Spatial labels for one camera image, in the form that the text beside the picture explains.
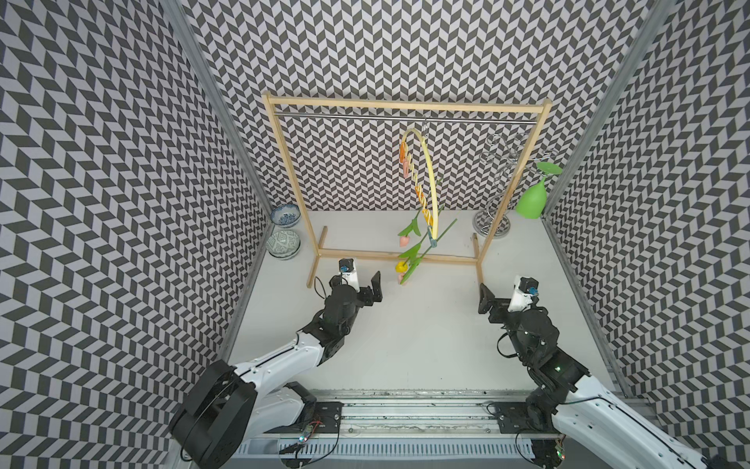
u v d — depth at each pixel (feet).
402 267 2.91
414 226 2.87
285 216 3.81
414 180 2.54
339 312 2.06
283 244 3.45
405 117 2.11
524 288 2.06
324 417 2.38
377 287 2.47
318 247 3.46
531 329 1.86
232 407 1.33
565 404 1.81
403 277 2.72
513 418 2.43
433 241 2.31
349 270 2.29
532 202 2.96
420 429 2.37
